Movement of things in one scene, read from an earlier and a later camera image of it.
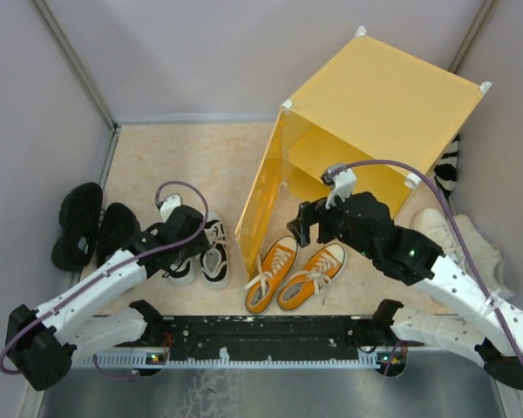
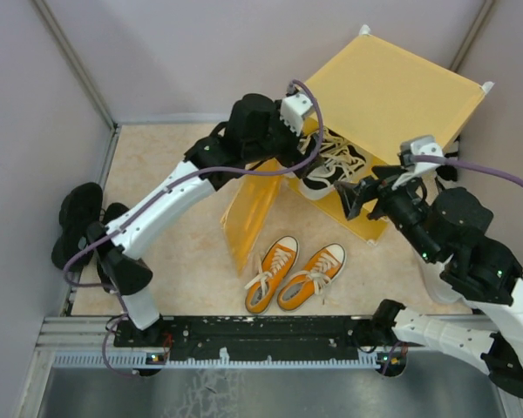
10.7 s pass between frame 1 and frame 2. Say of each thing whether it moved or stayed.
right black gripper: moved
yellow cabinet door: moved
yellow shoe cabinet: stayed
